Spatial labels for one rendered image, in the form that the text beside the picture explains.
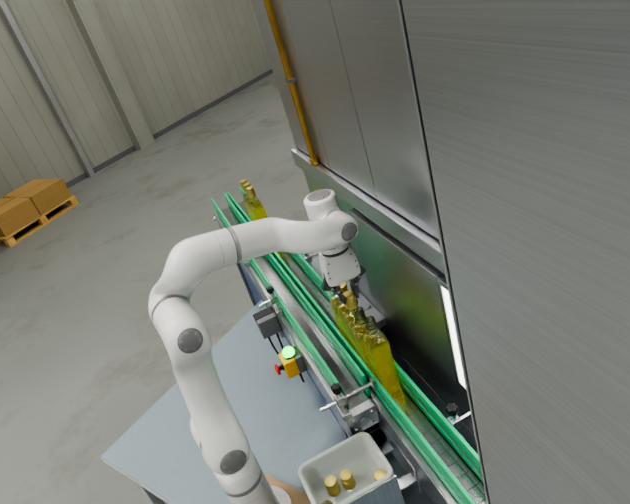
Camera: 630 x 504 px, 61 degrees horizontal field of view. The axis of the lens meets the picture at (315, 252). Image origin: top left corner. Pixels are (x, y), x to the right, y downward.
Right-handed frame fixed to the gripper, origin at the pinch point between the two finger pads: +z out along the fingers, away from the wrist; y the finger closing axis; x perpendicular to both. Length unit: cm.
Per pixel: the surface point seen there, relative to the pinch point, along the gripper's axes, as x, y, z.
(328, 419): -17, 16, 58
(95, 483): -125, 137, 133
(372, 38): 17, -15, -66
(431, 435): 32.5, -1.7, 28.5
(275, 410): -33, 31, 58
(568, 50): 108, 21, -82
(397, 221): 13.6, -13.6, -23.1
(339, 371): -4.0, 8.8, 28.4
